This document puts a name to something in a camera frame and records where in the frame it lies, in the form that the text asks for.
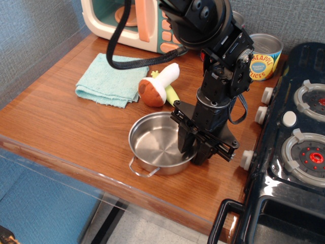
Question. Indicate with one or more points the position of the light blue towel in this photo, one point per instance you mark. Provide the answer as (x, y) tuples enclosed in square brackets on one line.
[(106, 85)]

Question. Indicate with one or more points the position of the spoon with green handle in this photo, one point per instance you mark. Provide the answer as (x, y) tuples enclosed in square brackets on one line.
[(171, 94)]

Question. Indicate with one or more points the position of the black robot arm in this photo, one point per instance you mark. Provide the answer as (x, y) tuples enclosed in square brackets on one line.
[(209, 27)]

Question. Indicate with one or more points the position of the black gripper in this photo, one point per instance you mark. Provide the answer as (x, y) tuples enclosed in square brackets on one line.
[(207, 126)]

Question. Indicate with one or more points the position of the plush mushroom toy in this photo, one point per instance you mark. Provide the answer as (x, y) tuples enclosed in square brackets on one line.
[(152, 90)]

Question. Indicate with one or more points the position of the teal toy microwave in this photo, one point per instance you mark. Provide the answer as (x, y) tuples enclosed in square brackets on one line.
[(146, 27)]

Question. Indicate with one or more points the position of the dark toy stove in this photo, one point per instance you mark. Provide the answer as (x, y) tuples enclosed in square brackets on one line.
[(284, 192)]

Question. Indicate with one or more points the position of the stainless steel pot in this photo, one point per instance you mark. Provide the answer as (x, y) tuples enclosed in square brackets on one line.
[(153, 140)]

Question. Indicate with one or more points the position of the clear acrylic barrier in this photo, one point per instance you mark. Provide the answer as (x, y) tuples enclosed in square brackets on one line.
[(182, 198)]

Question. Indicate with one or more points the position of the pineapple slices can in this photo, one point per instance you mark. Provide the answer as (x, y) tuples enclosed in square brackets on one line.
[(266, 55)]

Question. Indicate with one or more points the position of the tomato sauce can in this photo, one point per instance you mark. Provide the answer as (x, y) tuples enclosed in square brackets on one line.
[(237, 19)]

